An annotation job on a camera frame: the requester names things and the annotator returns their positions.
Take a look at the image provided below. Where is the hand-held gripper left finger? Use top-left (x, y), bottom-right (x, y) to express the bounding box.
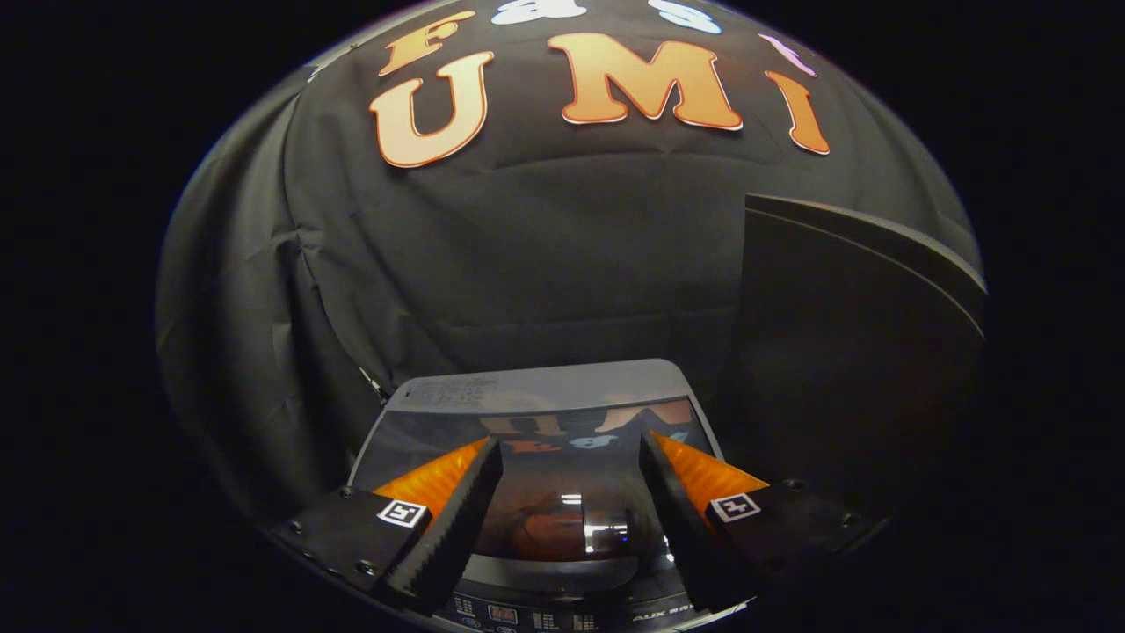
top-left (268, 437), bottom-right (504, 616)

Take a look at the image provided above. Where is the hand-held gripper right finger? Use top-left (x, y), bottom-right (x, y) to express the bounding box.
top-left (638, 430), bottom-right (889, 615)

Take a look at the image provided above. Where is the grey washing machine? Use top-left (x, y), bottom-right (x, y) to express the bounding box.
top-left (347, 359), bottom-right (757, 633)

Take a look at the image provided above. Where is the black side curtain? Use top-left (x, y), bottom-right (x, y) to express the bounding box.
top-left (156, 75), bottom-right (388, 528)

